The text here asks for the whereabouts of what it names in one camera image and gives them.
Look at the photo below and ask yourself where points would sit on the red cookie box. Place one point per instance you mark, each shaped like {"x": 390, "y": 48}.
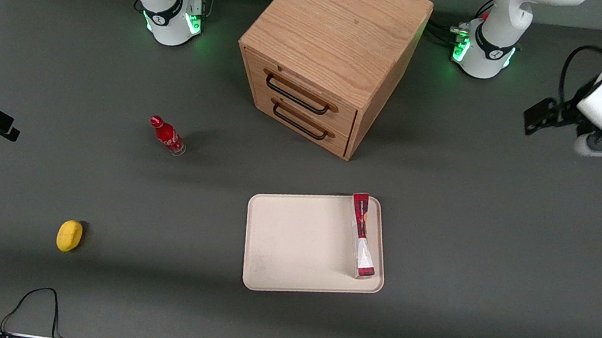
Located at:
{"x": 361, "y": 241}

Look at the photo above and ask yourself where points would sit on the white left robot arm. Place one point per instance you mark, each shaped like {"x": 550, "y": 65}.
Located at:
{"x": 498, "y": 38}

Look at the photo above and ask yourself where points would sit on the beige rectangular tray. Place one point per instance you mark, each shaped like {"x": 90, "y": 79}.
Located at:
{"x": 302, "y": 245}

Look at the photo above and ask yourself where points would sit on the yellow lemon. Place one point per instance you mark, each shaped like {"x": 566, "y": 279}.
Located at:
{"x": 69, "y": 235}

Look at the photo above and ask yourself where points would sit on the red cola bottle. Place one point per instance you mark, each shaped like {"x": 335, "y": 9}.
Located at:
{"x": 167, "y": 135}

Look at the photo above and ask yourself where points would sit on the wooden two-drawer cabinet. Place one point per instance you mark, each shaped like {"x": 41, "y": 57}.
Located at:
{"x": 337, "y": 22}

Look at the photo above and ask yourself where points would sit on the wooden drawer front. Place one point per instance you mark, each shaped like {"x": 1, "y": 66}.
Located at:
{"x": 294, "y": 89}
{"x": 306, "y": 126}

